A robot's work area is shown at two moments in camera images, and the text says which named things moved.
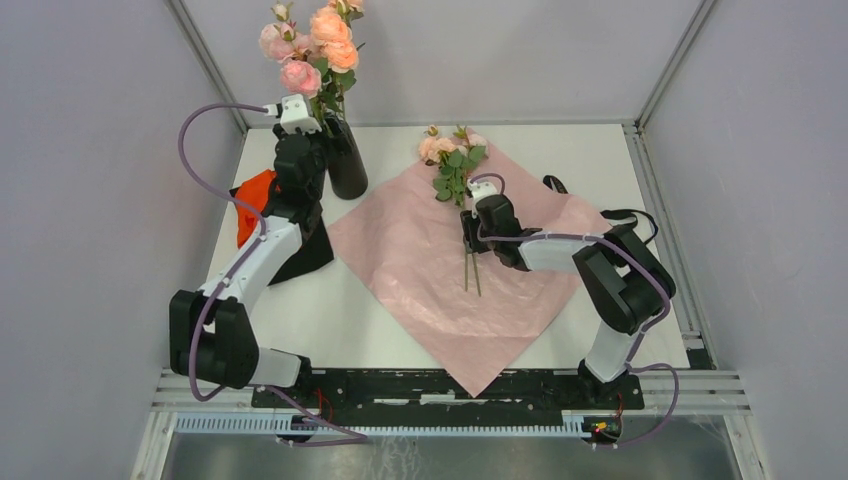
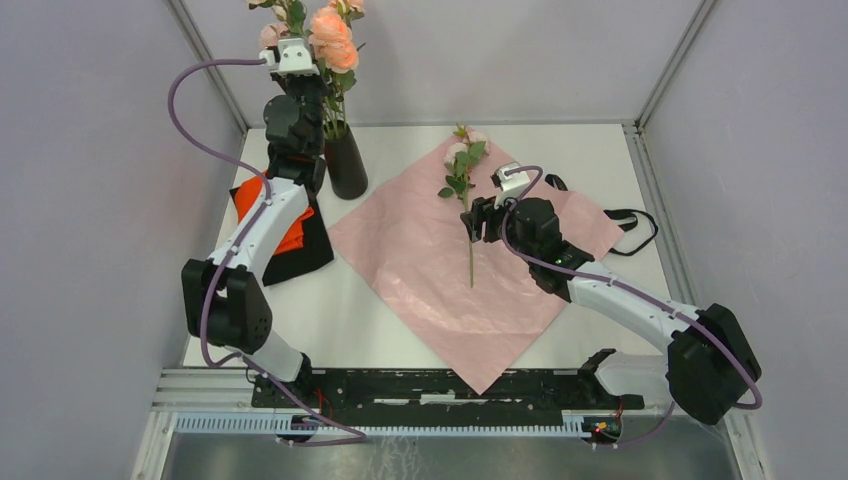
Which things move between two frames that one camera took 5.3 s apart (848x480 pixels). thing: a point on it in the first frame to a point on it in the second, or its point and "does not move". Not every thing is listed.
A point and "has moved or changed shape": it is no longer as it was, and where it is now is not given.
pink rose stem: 302,80 has moved or changed shape
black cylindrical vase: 346,164 does not move
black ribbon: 609,213 does not move
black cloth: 314,250 does not move
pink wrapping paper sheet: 474,312 does not move
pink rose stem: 452,160 has moved or changed shape
